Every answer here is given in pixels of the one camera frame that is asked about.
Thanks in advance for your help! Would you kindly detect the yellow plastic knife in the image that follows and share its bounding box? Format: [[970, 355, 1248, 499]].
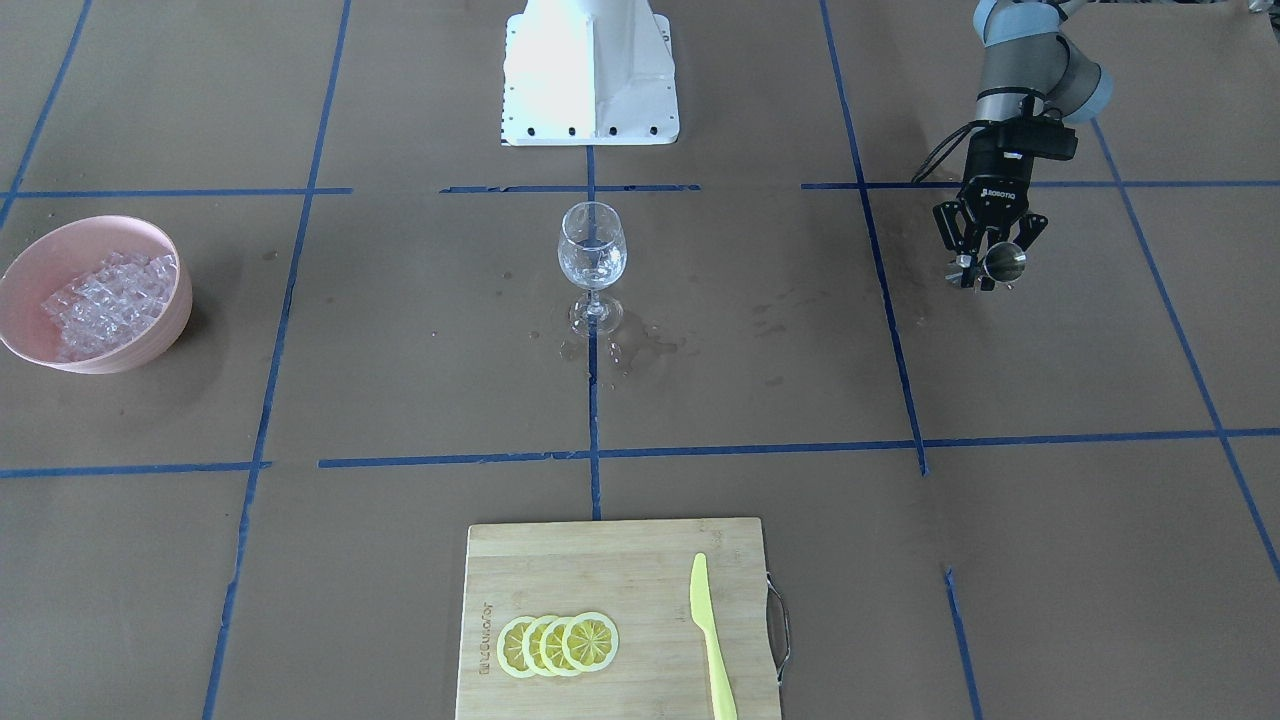
[[687, 552, 739, 719]]

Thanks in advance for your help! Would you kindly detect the pile of clear ice cubes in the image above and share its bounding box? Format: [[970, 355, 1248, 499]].
[[41, 252, 178, 363]]

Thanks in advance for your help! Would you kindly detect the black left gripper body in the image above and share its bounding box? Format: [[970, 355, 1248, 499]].
[[957, 126, 1034, 225]]

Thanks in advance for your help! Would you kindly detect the pink bowl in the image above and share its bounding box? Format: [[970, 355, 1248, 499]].
[[1, 215, 193, 374]]

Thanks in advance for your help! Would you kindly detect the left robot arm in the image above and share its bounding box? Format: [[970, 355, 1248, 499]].
[[911, 1, 1114, 291]]

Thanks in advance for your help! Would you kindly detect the lemon slice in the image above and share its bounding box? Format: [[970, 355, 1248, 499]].
[[497, 616, 535, 679], [521, 615, 557, 676], [539, 616, 579, 676], [561, 611, 620, 673]]

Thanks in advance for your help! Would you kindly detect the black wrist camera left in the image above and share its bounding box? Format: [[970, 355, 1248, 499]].
[[1002, 117, 1078, 161]]

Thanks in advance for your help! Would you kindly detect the clear wine glass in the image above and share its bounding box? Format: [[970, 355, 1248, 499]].
[[557, 201, 628, 337]]

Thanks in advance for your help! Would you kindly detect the bamboo cutting board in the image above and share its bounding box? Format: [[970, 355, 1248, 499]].
[[454, 518, 783, 719]]

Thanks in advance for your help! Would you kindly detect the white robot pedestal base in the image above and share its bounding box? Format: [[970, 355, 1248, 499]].
[[500, 1, 681, 147]]

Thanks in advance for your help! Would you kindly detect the steel double jigger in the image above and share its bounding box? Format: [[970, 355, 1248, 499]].
[[943, 241, 1027, 291]]

